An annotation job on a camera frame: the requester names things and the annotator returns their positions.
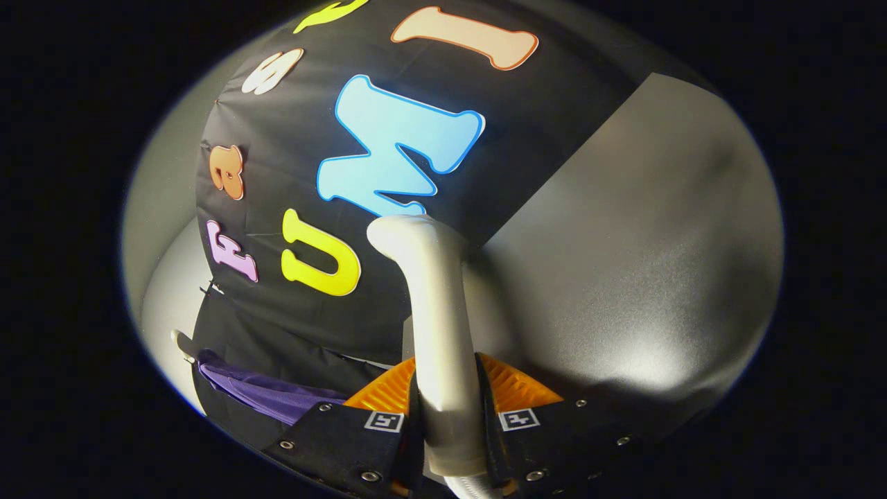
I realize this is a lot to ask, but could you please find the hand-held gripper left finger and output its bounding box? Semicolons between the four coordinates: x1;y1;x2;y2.
263;357;423;499

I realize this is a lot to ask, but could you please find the white clothes hanger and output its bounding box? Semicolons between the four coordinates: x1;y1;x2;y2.
171;329;198;365

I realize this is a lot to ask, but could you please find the purple corduroy jacket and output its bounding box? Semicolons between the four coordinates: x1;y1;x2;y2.
197;350;347;426

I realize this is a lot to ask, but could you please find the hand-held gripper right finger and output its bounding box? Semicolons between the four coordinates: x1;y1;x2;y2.
475;352;659;499

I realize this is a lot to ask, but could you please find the white garment steamer handle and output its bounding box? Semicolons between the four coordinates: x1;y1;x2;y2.
366;213;489;479

